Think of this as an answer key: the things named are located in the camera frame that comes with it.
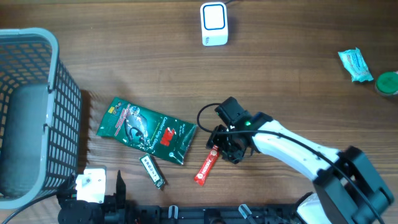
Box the teal wet wipes pack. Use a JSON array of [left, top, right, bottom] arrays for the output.
[[338, 47, 374, 83]]

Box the red snack stick pack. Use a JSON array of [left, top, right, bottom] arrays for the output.
[[194, 145, 219, 186]]

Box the grey plastic mesh basket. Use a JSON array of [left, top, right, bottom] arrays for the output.
[[1, 28, 83, 209]]

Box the green lid jar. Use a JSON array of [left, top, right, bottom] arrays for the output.
[[375, 72, 398, 96]]

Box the black mounting rail base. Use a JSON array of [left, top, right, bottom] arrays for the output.
[[126, 204, 303, 224]]

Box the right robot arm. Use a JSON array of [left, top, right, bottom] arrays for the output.
[[208, 106, 394, 223]]

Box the green white candy bar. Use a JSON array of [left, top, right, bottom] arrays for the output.
[[139, 154, 165, 190]]

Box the white barcode scanner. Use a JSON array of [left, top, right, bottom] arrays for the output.
[[200, 2, 229, 47]]

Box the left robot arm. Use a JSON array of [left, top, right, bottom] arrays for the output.
[[57, 168, 132, 224]]

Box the green 3M gloves package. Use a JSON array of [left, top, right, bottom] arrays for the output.
[[96, 97, 197, 165]]

